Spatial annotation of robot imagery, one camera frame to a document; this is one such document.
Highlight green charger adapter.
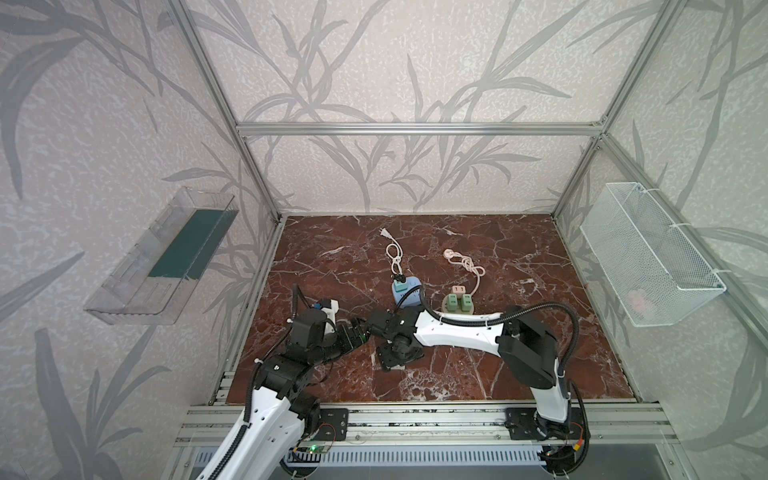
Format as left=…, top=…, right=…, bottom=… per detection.
left=443, top=294, right=460, bottom=312
left=460, top=294, right=474, bottom=314

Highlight pink charger adapter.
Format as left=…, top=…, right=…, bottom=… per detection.
left=451, top=285, right=469, bottom=299

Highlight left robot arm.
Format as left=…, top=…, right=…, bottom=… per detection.
left=197, top=285, right=368, bottom=479

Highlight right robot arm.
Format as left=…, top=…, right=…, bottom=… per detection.
left=367, top=286, right=580, bottom=441

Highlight blue square power strip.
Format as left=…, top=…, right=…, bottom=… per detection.
left=392, top=275, right=421, bottom=308

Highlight pink round power strip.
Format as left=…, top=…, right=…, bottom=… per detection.
left=440, top=294, right=475, bottom=315

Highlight right base wiring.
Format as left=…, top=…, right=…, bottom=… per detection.
left=536, top=431, right=592, bottom=478

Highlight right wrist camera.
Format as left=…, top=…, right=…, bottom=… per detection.
left=366, top=309, right=398, bottom=340

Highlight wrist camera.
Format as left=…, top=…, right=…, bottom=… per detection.
left=314, top=298, right=339, bottom=327
left=366, top=309, right=398, bottom=340

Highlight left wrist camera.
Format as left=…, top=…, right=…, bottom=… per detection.
left=314, top=298, right=339, bottom=327

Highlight white plug cable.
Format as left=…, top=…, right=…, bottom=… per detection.
left=379, top=228, right=406, bottom=278

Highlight pink plug cable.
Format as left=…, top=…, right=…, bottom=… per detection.
left=442, top=248, right=487, bottom=298

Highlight electronics board with wires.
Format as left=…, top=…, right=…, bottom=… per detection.
left=279, top=422, right=338, bottom=479

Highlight clear plastic wall shelf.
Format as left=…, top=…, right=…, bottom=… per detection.
left=84, top=187, right=239, bottom=326

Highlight aluminium front rail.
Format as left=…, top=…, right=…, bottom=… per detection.
left=173, top=401, right=679, bottom=448

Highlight white wire mesh basket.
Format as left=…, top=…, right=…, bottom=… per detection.
left=580, top=182, right=727, bottom=328

